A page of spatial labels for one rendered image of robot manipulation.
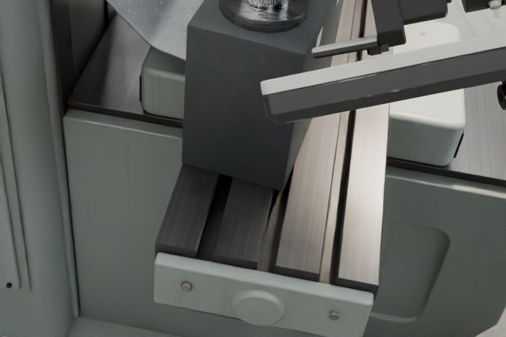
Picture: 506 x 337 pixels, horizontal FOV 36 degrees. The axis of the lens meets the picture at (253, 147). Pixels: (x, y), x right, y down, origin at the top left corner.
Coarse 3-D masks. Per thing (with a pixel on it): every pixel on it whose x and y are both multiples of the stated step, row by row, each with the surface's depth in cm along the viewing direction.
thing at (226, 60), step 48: (240, 0) 77; (288, 0) 78; (336, 0) 86; (192, 48) 77; (240, 48) 75; (288, 48) 74; (192, 96) 81; (240, 96) 79; (192, 144) 86; (240, 144) 84; (288, 144) 82
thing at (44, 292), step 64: (0, 0) 107; (64, 0) 116; (0, 64) 114; (64, 64) 121; (0, 128) 122; (0, 192) 130; (64, 192) 136; (0, 256) 141; (64, 256) 146; (0, 320) 155; (64, 320) 155
